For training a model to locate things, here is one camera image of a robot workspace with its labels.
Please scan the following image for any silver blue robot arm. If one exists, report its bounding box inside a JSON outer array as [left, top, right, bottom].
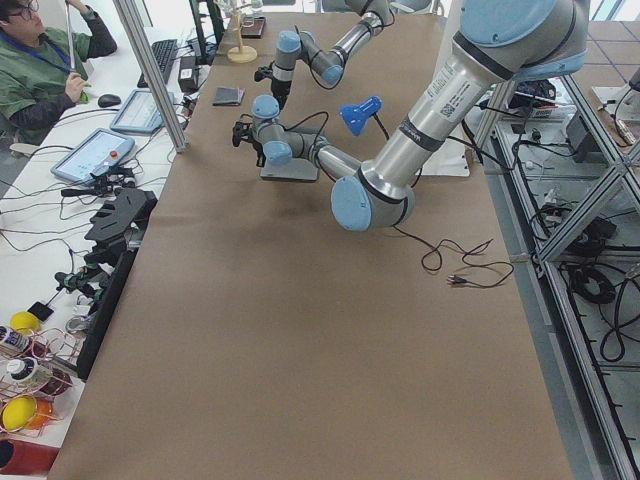
[[232, 1, 589, 231], [254, 0, 395, 109]]

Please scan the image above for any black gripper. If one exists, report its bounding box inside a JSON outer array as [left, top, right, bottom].
[[271, 78, 292, 111], [252, 138, 266, 168]]

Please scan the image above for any black computer mouse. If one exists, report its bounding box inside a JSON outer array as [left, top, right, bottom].
[[97, 94, 121, 108]]

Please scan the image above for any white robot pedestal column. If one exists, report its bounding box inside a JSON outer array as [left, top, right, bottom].
[[422, 0, 469, 176]]

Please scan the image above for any near teach pendant tablet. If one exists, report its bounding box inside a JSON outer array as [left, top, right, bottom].
[[50, 128, 135, 185]]

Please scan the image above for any yellow lemon back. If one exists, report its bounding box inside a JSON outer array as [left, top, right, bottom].
[[9, 311, 41, 334]]

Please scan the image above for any copper wire basket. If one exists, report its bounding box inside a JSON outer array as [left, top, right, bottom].
[[1, 326, 78, 437]]

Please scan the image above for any far teach pendant tablet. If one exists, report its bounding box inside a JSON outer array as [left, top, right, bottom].
[[110, 89, 163, 135]]

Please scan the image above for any black power adapter box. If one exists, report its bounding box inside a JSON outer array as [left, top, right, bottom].
[[178, 55, 199, 93]]

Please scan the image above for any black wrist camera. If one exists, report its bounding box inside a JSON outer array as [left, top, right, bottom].
[[254, 66, 273, 82], [232, 119, 253, 148]]

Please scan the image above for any wooden mug tree stand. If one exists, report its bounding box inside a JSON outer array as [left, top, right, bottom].
[[218, 0, 257, 64]]

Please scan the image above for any grey folded cloth stack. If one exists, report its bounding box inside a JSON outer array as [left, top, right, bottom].
[[212, 86, 245, 106]]

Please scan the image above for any black keyboard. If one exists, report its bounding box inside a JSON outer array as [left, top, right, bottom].
[[151, 39, 178, 83]]

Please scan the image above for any person in green shirt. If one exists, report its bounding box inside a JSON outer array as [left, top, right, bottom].
[[1, 1, 117, 145]]

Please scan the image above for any black tool holder rack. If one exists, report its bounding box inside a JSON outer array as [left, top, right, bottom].
[[76, 188, 158, 381]]

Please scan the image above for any teach pendant tablet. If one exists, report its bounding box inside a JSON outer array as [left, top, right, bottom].
[[50, 128, 135, 185], [110, 89, 163, 135]]

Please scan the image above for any aluminium frame post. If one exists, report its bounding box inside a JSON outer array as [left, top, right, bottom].
[[113, 0, 187, 154]]

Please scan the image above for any grey laptop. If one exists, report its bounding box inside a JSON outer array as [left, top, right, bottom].
[[260, 131, 318, 183]]

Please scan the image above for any blue desk lamp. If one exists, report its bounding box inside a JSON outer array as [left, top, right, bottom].
[[339, 95, 390, 140]]

